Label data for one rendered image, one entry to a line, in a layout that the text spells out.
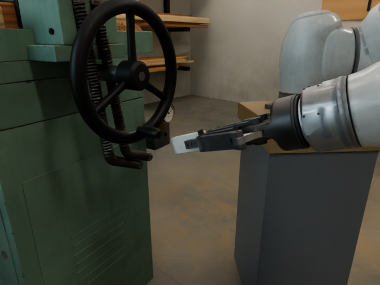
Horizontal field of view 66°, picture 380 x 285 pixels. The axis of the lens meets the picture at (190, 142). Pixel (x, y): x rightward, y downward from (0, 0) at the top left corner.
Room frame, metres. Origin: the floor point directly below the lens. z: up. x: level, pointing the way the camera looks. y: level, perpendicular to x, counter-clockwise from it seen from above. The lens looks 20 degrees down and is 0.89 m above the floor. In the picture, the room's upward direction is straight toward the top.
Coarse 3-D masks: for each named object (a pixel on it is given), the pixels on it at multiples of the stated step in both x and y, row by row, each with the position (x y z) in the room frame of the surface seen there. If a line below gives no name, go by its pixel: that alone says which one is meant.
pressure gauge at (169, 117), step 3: (171, 105) 0.91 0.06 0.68; (171, 108) 0.91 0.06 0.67; (174, 108) 0.92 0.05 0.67; (171, 111) 0.91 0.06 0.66; (174, 111) 0.92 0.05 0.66; (168, 114) 0.89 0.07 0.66; (171, 114) 0.91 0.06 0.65; (174, 114) 0.92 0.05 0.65; (165, 117) 0.88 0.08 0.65; (168, 117) 0.89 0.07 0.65; (171, 117) 0.91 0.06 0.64; (165, 120) 0.88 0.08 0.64; (168, 120) 0.89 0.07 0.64; (171, 120) 0.90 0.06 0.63; (162, 123) 0.90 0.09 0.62; (162, 126) 0.90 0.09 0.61
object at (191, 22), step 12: (168, 0) 4.31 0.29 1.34; (156, 12) 3.59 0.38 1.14; (168, 12) 4.31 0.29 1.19; (144, 24) 3.40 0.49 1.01; (168, 24) 3.68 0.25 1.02; (180, 24) 3.84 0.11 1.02; (192, 24) 4.03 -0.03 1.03; (144, 60) 3.46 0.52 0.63; (156, 60) 3.60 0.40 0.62; (180, 60) 3.86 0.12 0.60; (192, 60) 4.30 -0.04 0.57
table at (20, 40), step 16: (0, 32) 0.58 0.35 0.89; (16, 32) 0.60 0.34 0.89; (32, 32) 0.63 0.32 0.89; (144, 32) 0.91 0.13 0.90; (0, 48) 0.57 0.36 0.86; (16, 48) 0.60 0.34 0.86; (32, 48) 0.60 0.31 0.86; (48, 48) 0.57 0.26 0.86; (64, 48) 0.58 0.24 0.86; (96, 48) 0.64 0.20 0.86; (112, 48) 0.68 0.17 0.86; (144, 48) 0.91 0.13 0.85
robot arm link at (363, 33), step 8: (376, 8) 0.79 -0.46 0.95; (368, 16) 0.79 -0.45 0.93; (376, 16) 0.77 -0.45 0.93; (360, 24) 0.84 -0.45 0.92; (368, 24) 0.78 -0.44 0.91; (376, 24) 0.76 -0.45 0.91; (360, 32) 0.81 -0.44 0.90; (368, 32) 0.78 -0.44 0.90; (376, 32) 0.75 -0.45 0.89; (360, 40) 0.79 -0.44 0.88; (368, 40) 0.77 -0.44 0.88; (376, 40) 0.75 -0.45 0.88; (360, 48) 0.78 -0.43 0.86; (368, 48) 0.77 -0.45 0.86; (376, 48) 0.75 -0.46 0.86; (360, 56) 0.78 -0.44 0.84; (368, 56) 0.77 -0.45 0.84; (376, 56) 0.76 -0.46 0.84; (360, 64) 0.78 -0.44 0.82; (368, 64) 0.77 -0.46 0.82; (352, 72) 0.79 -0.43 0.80
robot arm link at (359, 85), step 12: (360, 72) 0.34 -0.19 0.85; (372, 72) 0.32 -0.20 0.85; (348, 84) 0.33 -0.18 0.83; (360, 84) 0.32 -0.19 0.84; (372, 84) 0.31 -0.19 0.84; (348, 96) 0.32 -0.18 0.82; (360, 96) 0.31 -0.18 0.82; (372, 96) 0.30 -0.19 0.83; (360, 108) 0.31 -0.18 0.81; (372, 108) 0.30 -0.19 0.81; (360, 120) 0.31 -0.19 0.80; (372, 120) 0.30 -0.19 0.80; (360, 132) 0.31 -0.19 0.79; (372, 132) 0.30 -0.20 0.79; (360, 144) 0.32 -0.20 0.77; (372, 144) 0.31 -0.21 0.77
